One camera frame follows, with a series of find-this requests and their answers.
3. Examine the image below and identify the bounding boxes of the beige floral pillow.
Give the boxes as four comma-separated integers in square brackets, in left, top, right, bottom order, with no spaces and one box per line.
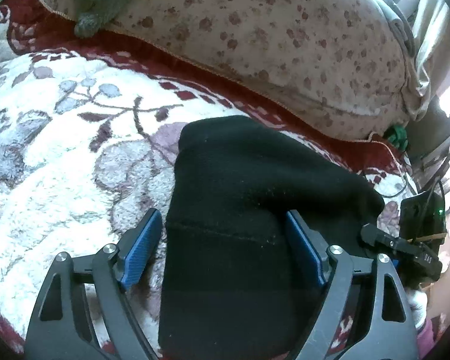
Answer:
[22,0,424,143]

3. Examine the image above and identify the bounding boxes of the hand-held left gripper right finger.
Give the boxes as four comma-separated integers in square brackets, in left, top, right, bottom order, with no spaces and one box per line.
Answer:
[285,210,421,360]

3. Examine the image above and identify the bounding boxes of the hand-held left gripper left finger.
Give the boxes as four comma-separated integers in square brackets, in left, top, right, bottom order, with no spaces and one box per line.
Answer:
[24,208,163,360]

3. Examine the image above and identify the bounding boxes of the green object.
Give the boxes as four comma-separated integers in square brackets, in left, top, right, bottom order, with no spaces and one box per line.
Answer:
[383,124,409,151]

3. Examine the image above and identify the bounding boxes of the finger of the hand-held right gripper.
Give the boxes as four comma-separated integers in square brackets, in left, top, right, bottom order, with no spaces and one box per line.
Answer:
[360,223,402,256]

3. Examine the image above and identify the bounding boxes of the thin black cable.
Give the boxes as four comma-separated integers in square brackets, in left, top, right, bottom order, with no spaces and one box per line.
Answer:
[360,172,407,199]

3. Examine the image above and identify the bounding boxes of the red white floral blanket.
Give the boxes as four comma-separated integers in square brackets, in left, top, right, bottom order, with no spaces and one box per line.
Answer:
[0,0,417,360]

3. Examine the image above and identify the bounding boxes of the beige curtain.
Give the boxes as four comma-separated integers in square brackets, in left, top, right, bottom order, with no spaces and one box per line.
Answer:
[410,0,450,113]

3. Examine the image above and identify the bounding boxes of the black pants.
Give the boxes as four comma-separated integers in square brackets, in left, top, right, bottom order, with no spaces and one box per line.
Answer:
[158,116,385,360]

